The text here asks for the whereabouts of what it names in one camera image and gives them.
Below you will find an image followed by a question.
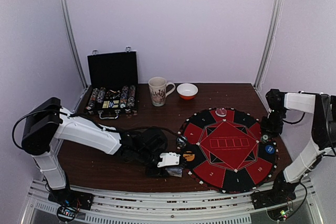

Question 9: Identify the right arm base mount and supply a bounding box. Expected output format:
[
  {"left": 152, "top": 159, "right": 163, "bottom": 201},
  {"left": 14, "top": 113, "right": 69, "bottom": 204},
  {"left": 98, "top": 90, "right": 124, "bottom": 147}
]
[{"left": 251, "top": 190, "right": 296, "bottom": 221}]

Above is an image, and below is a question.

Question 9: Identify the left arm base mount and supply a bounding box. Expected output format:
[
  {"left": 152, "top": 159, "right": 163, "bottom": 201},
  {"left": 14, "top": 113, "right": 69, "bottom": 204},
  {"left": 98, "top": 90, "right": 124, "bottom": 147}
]
[{"left": 48, "top": 191, "right": 94, "bottom": 222}]

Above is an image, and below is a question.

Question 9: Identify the blue small blind button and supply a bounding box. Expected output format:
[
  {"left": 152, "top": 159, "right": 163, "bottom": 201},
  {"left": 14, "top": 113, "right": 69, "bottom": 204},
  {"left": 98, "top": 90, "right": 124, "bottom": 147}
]
[{"left": 265, "top": 145, "right": 276, "bottom": 155}]

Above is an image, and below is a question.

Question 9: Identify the orange white small bowl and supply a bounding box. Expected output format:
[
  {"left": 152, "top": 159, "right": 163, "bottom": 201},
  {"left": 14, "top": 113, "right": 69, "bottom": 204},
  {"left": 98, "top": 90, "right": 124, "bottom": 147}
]
[{"left": 177, "top": 83, "right": 198, "bottom": 100}]

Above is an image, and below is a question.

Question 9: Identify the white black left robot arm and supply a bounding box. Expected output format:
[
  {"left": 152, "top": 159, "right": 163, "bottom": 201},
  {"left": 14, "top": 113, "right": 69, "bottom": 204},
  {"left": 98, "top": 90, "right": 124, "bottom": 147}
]
[{"left": 12, "top": 97, "right": 185, "bottom": 205}]

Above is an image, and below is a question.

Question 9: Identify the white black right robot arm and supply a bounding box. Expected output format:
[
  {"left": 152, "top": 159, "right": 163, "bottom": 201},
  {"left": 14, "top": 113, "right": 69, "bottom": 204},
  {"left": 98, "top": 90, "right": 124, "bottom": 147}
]
[{"left": 260, "top": 89, "right": 335, "bottom": 204}]

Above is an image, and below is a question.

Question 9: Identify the orange big blind button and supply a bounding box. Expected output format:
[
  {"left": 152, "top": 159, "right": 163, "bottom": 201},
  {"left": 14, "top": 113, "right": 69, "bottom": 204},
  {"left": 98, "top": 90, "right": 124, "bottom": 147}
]
[{"left": 183, "top": 151, "right": 195, "bottom": 162}]

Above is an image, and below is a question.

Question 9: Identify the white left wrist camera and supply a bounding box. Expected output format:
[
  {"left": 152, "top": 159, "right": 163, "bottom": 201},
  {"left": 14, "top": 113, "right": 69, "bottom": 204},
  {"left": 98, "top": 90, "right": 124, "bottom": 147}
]
[{"left": 157, "top": 152, "right": 181, "bottom": 168}]

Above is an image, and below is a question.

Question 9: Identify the green white chip stack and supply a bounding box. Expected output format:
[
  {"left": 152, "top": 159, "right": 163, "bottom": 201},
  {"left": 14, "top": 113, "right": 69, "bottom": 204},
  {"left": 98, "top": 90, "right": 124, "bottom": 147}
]
[
  {"left": 176, "top": 136, "right": 187, "bottom": 148},
  {"left": 261, "top": 134, "right": 270, "bottom": 143}
]

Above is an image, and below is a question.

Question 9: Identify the aluminium frame post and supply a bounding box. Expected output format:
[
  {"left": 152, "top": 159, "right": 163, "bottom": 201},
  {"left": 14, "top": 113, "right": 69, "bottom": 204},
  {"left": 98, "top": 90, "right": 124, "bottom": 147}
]
[
  {"left": 60, "top": 0, "right": 88, "bottom": 89},
  {"left": 254, "top": 0, "right": 284, "bottom": 90}
]

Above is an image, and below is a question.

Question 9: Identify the tall ceramic seashell mug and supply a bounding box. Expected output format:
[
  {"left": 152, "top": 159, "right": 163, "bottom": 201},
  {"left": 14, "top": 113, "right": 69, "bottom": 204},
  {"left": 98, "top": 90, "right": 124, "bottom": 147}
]
[{"left": 148, "top": 77, "right": 176, "bottom": 107}]

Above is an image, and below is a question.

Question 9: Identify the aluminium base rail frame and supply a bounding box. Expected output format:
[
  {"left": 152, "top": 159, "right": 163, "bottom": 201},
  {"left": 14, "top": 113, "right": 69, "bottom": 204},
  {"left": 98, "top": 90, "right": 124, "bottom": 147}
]
[{"left": 20, "top": 179, "right": 323, "bottom": 224}]

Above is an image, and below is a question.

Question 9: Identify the right aluminium frame post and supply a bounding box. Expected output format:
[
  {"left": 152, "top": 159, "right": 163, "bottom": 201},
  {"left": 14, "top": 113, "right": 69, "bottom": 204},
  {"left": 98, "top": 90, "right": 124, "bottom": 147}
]
[{"left": 254, "top": 0, "right": 284, "bottom": 90}]

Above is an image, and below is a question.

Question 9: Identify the blue playing card deck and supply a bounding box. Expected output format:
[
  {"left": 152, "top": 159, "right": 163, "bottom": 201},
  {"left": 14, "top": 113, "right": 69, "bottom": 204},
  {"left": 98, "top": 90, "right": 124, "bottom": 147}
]
[{"left": 165, "top": 166, "right": 183, "bottom": 178}]

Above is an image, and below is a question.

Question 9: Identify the left aluminium frame post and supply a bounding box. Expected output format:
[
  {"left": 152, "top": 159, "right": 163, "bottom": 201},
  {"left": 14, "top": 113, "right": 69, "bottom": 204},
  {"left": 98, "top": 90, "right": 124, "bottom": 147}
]
[{"left": 60, "top": 0, "right": 88, "bottom": 89}]

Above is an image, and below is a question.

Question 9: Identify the black poker chip case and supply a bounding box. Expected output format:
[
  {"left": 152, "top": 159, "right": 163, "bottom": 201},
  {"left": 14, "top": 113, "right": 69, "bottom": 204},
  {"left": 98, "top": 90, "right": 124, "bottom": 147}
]
[{"left": 84, "top": 48, "right": 139, "bottom": 120}]

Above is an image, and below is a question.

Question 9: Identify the round red black poker mat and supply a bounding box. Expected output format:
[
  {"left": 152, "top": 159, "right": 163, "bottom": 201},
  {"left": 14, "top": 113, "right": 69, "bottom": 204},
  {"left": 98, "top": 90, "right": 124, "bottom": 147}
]
[{"left": 178, "top": 108, "right": 278, "bottom": 194}]

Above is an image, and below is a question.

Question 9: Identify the clear red dealer button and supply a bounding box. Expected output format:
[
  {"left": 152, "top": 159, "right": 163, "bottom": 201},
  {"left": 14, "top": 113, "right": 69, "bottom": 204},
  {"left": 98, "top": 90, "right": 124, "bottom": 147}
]
[{"left": 215, "top": 108, "right": 227, "bottom": 117}]

